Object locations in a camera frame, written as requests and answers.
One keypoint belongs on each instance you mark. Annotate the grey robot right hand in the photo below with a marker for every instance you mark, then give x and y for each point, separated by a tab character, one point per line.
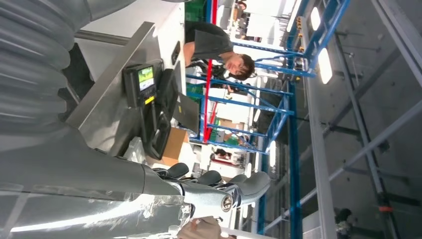
82	184

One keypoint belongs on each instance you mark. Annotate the stainless steel workbench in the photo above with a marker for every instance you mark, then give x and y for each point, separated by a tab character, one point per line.
108	82

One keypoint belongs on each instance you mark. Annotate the cardboard box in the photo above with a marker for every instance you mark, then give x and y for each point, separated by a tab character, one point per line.
174	142

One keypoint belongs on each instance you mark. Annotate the black case with controller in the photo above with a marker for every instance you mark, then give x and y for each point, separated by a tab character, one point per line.
140	85

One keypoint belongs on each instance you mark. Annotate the grey laptop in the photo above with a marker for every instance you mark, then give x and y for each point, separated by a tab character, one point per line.
188	113

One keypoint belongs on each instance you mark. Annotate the red pole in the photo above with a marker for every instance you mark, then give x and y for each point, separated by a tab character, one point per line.
208	99

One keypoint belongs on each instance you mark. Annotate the ceiling light panel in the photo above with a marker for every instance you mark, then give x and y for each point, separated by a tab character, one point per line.
315	18
272	153
324	66

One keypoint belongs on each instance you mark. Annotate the person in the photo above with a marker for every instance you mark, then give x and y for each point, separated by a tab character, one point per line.
211	41

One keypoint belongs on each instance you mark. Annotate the blue shelving rack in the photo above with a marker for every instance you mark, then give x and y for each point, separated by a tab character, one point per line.
294	132

